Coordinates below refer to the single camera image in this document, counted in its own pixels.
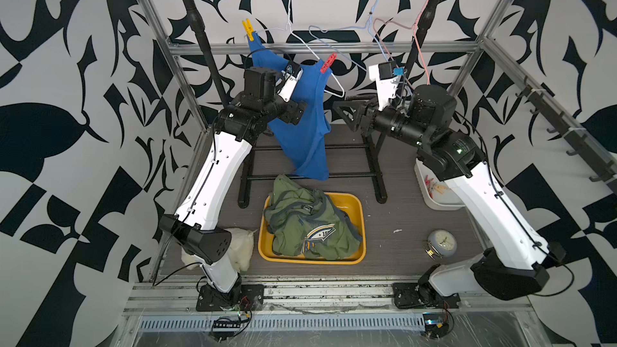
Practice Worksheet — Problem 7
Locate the electronics board with wires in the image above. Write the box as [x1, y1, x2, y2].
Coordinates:
[422, 311, 455, 340]
[209, 310, 253, 342]

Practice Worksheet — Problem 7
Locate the red clothespin on blue top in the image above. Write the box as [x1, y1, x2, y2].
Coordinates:
[320, 53, 337, 74]

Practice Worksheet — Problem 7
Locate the white wire hanger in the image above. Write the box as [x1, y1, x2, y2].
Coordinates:
[257, 0, 346, 99]

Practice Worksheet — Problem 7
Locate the pink wire hanger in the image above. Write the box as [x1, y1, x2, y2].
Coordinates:
[372, 0, 435, 88]

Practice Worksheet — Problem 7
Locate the black clothes rack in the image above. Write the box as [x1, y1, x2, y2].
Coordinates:
[178, 0, 440, 209]

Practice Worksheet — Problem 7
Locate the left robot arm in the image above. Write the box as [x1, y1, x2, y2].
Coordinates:
[159, 63, 306, 296]

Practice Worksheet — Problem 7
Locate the blue wire hanger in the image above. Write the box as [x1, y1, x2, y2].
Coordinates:
[308, 0, 393, 72]

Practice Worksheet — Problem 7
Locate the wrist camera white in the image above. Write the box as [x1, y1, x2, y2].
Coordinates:
[368, 61, 404, 111]
[277, 61, 303, 102]

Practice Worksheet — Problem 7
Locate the right electronics board with wires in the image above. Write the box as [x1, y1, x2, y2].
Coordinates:
[422, 311, 455, 340]

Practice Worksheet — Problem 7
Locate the white plastic bin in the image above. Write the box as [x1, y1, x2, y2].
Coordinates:
[414, 159, 464, 211]

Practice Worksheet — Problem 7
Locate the dark green printed tank top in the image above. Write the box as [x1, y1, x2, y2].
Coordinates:
[264, 175, 363, 261]

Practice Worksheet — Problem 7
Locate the black wall hook rail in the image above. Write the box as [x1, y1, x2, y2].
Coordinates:
[517, 85, 616, 194]

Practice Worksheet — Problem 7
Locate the white plush dog toy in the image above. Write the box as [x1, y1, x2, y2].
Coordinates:
[175, 227, 255, 273]

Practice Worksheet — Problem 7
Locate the blue tank top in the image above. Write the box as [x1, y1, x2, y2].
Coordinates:
[268, 59, 332, 181]

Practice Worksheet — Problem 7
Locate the beige wooden clothespin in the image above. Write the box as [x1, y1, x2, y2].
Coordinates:
[432, 183, 449, 194]

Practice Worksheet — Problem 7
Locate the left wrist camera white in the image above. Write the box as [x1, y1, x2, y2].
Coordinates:
[277, 61, 303, 102]

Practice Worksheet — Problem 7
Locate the yellow clothespin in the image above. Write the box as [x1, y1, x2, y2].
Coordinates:
[242, 19, 255, 42]

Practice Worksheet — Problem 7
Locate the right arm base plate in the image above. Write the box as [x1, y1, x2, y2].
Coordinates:
[392, 283, 461, 309]

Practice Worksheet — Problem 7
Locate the left electronics board with wires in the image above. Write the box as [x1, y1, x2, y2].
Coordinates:
[209, 310, 253, 342]

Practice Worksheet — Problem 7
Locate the yellow plastic tray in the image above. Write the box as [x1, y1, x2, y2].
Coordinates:
[256, 192, 367, 265]

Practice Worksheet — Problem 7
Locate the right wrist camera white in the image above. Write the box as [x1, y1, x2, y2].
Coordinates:
[368, 61, 404, 111]

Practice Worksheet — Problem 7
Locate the small round alarm clock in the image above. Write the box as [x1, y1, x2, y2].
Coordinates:
[425, 229, 458, 260]

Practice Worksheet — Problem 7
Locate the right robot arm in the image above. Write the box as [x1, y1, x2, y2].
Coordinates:
[333, 85, 566, 300]

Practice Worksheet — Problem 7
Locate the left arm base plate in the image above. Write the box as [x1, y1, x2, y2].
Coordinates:
[196, 284, 265, 312]

